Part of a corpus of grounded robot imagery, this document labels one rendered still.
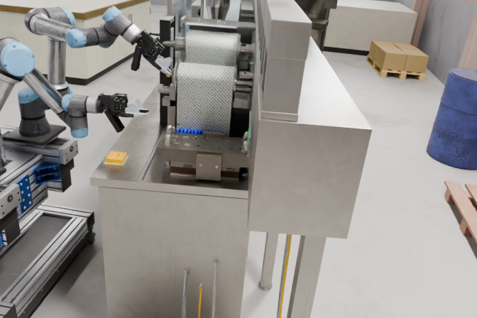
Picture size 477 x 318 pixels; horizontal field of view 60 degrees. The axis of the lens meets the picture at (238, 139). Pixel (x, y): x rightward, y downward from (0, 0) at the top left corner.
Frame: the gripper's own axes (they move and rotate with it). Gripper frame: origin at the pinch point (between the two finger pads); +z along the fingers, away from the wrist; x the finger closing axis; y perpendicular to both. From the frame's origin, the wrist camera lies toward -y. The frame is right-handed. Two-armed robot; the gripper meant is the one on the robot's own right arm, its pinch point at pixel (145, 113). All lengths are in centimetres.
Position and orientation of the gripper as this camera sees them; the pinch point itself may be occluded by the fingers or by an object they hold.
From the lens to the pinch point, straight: 186.4
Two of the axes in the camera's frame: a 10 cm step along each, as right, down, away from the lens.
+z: 10.0, 0.9, 0.0
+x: 0.3, -4.1, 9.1
